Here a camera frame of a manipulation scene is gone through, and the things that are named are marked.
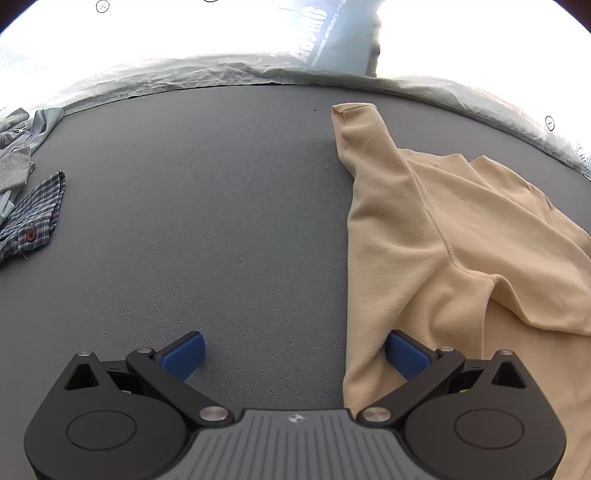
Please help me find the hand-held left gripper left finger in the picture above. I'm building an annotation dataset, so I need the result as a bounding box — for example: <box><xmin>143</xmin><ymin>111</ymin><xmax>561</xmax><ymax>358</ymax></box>
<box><xmin>65</xmin><ymin>331</ymin><xmax>232</xmax><ymax>424</ymax></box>

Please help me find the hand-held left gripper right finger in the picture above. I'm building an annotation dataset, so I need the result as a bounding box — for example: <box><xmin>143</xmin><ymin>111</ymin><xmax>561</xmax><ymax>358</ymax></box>
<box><xmin>358</xmin><ymin>330</ymin><xmax>528</xmax><ymax>424</ymax></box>

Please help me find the beige long-sleeve shirt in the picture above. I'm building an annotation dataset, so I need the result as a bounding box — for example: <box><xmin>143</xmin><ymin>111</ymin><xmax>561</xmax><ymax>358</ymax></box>
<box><xmin>331</xmin><ymin>102</ymin><xmax>591</xmax><ymax>480</ymax></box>

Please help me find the blue plaid shirt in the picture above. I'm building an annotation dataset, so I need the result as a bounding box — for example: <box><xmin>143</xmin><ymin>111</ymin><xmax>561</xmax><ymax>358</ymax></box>
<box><xmin>0</xmin><ymin>171</ymin><xmax>66</xmax><ymax>265</ymax></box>

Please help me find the grey knit garment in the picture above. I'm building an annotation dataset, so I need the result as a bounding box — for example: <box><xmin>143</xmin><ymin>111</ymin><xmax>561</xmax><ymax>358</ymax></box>
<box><xmin>0</xmin><ymin>108</ymin><xmax>36</xmax><ymax>193</ymax></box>

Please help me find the pale grey-green garment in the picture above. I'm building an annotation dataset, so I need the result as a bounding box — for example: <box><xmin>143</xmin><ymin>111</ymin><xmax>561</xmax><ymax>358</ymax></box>
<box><xmin>0</xmin><ymin>107</ymin><xmax>65</xmax><ymax>228</ymax></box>

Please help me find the silver plastic sheet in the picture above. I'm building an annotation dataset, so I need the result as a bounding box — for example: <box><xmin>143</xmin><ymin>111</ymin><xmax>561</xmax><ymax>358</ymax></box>
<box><xmin>0</xmin><ymin>0</ymin><xmax>591</xmax><ymax>182</ymax></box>

